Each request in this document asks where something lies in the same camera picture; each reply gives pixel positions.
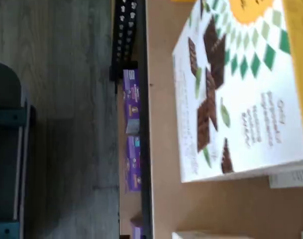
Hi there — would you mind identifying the teal aluminium mount frame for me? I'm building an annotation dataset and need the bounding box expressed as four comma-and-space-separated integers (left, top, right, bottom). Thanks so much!
0, 106, 26, 239

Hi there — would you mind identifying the black metal shelf rack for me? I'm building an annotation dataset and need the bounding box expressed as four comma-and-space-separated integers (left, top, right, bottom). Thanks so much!
108, 0, 155, 239

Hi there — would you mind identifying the grey rounded cart platform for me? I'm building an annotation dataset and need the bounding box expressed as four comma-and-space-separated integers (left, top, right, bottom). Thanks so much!
0, 62, 36, 239

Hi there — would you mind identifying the purple Annie's box teal label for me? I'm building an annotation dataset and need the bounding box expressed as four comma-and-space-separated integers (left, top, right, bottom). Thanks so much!
126, 135, 143, 193

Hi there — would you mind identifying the small white yellow-label box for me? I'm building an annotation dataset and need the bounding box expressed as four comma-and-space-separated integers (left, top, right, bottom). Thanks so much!
171, 231, 303, 239

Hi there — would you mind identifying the purple Annie's box pink label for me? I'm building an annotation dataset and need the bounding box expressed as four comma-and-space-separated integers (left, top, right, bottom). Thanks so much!
122, 69, 141, 135

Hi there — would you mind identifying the purple Annie's box orange label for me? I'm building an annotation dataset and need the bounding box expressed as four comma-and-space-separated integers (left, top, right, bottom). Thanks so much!
129, 216, 143, 239

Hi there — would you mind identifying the Simple Mills sweet thins box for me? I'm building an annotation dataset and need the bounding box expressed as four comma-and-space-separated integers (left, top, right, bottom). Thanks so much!
171, 0, 303, 184

